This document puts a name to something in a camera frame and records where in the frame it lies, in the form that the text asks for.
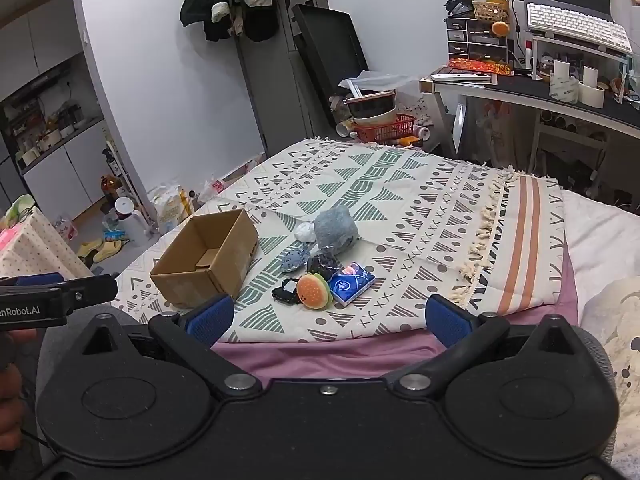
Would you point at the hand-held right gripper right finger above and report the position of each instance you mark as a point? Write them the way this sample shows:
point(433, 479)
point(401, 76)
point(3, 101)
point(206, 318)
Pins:
point(447, 322)

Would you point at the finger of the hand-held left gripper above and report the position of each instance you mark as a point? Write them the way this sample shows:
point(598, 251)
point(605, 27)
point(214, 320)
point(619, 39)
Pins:
point(92, 287)
point(40, 279)

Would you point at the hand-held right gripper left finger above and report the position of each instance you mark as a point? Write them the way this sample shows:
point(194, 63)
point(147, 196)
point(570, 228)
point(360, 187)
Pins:
point(212, 317)

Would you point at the cardboard box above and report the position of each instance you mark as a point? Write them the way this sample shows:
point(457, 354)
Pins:
point(175, 280)

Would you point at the blue fish plush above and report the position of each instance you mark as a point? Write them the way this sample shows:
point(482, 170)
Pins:
point(292, 260)

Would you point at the blue tissue pack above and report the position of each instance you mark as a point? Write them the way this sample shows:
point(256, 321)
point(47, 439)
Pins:
point(350, 284)

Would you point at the burger plush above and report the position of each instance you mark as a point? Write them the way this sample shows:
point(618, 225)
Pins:
point(314, 291)

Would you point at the black shiny packet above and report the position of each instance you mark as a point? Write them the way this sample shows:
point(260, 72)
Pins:
point(322, 265)

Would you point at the small white plush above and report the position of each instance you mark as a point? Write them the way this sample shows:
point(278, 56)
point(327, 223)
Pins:
point(304, 232)

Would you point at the blue-grey fluffy plush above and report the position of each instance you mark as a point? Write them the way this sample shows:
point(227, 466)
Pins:
point(332, 227)

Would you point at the person's left hand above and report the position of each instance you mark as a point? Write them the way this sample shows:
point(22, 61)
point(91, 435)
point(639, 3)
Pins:
point(7, 400)

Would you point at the polka dot cloth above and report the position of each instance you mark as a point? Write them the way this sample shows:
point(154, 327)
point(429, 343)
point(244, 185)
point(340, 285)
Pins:
point(35, 250)

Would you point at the yellow slipper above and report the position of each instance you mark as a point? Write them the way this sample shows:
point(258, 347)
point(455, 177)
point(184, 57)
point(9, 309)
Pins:
point(109, 251)
point(89, 249)

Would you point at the pink bed sheet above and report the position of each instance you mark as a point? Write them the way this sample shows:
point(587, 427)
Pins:
point(300, 360)

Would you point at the white and yellow sack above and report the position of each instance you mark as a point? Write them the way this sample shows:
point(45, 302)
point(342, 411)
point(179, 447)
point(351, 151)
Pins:
point(170, 210)

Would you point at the white kitchen cabinets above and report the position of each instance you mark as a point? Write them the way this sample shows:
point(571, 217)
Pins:
point(55, 170)

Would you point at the patterned fringed blanket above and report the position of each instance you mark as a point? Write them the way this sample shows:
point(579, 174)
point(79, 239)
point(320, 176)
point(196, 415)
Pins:
point(425, 210)

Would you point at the white plastic bag red print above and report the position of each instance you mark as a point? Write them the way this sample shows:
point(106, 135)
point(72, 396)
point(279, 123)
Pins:
point(214, 191)

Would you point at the printed white quilt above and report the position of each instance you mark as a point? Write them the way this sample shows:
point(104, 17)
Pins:
point(620, 320)

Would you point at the white bed sheet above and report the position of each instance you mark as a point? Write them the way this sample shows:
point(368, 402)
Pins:
point(600, 230)

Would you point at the red plastic basket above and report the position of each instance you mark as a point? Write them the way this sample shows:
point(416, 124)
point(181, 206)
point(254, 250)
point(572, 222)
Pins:
point(385, 130)

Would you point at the stack of bowls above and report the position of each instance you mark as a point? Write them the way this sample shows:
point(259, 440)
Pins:
point(372, 105)

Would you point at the grey door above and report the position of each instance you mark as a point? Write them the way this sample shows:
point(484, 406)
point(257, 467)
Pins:
point(280, 85)

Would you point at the white shelf with clutter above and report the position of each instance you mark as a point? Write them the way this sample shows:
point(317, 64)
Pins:
point(530, 92)

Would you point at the clear plastic bag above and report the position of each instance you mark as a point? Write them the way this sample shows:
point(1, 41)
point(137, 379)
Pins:
point(380, 80)

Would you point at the red patterned packet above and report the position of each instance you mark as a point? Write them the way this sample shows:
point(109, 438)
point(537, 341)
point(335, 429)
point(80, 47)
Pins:
point(480, 66)

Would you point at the large white tape roll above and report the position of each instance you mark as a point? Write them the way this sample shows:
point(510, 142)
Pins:
point(564, 82)

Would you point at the beige tape roll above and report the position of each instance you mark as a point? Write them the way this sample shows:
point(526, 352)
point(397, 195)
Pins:
point(592, 95)

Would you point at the white monitor stand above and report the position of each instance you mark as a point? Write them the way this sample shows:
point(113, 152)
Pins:
point(535, 60)

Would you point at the grey drawer organizer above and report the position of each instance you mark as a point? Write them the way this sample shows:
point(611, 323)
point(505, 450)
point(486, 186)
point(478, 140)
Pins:
point(475, 40)

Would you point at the black flat panel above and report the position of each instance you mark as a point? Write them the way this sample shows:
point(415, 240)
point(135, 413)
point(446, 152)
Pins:
point(330, 55)

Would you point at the small orange plush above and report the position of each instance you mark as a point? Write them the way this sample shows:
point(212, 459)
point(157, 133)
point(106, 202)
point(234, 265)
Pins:
point(500, 28)

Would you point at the wicker basket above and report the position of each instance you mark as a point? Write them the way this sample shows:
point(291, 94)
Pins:
point(490, 10)

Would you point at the hanging dark clothes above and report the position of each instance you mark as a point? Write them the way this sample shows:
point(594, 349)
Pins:
point(225, 0)

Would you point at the white keyboard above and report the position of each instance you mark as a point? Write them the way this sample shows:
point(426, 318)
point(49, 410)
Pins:
point(575, 22)

